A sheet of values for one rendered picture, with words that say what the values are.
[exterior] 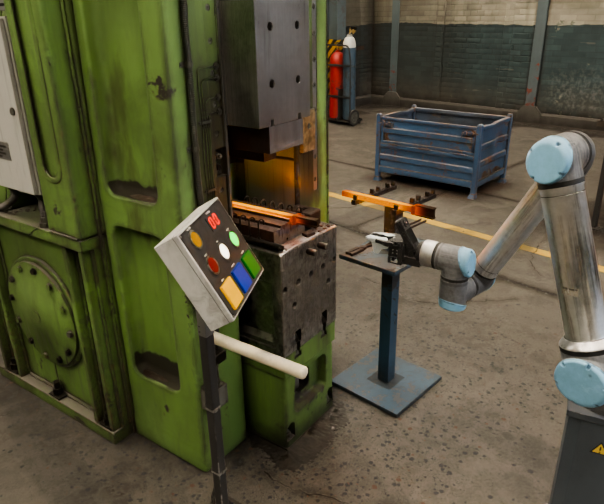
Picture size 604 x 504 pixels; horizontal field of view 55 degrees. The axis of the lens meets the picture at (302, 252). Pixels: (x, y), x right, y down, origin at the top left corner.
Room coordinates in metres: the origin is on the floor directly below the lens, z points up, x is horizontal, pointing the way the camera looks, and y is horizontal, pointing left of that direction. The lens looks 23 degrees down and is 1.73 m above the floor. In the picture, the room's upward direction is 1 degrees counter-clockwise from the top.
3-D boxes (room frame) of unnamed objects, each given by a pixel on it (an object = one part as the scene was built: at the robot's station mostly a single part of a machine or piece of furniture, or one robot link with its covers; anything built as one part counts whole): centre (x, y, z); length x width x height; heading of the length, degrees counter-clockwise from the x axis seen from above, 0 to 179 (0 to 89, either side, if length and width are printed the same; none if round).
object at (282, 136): (2.19, 0.22, 1.32); 0.42 x 0.20 x 0.10; 54
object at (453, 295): (1.71, -0.51, 0.86); 0.12 x 0.09 x 0.12; 132
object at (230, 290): (1.44, 0.20, 1.01); 0.07 x 0.05 x 0.07; 169
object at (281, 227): (2.19, 0.22, 0.96); 0.42 x 0.20 x 0.09; 54
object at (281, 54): (2.22, 0.19, 1.56); 0.42 x 0.39 x 0.40; 54
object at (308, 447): (2.03, 0.01, 0.01); 0.58 x 0.39 x 0.01; 144
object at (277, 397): (2.24, 0.19, 0.23); 0.55 x 0.37 x 0.47; 54
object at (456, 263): (1.70, -0.49, 0.98); 0.12 x 0.09 x 0.10; 54
